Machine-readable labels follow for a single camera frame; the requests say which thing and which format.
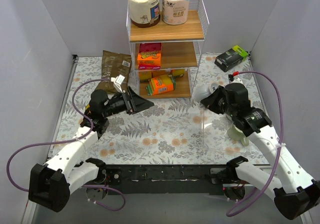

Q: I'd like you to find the grey mug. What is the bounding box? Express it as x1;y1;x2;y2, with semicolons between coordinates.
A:
193;82;219;103

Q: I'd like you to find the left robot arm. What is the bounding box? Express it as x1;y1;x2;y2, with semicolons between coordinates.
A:
28;87;154;212

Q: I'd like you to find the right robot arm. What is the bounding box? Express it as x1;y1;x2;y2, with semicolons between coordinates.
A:
194;82;320;220

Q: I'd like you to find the pale green mug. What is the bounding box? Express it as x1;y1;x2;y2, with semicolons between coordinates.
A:
227;125;250;147

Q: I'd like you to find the clear acrylic tray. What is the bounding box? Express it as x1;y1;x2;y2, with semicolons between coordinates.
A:
195;103;251;156

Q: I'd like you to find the orange yellow green sponge pack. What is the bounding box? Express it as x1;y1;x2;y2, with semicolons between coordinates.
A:
145;74;176;96

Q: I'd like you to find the black green box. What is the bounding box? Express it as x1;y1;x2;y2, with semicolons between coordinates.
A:
214;45;249;73

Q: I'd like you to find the brown coffee bag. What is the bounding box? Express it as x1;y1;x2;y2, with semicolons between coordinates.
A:
95;50;132;94

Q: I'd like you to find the orange red sponge pack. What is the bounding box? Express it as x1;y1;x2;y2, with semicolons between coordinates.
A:
136;42;162;70

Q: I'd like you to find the beige wrapped toilet paper roll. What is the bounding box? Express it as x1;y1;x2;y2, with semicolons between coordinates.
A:
128;0;161;28

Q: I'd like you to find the white wrapped toilet paper roll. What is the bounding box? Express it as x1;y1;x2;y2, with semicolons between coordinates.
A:
162;0;190;26

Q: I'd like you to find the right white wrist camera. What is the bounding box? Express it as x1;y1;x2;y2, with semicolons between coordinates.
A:
228;71;243;84

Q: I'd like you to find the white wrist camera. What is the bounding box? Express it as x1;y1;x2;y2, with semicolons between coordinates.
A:
228;71;243;84
110;74;126;93

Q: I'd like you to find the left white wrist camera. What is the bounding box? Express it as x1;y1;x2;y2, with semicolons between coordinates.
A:
110;74;126;93

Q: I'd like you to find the wire and wood shelf rack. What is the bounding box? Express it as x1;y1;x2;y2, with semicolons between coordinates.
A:
125;0;210;101

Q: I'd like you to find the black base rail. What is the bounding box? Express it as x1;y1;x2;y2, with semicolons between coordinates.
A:
62;162;278;196

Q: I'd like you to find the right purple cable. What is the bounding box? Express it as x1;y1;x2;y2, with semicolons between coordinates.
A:
225;70;286;218

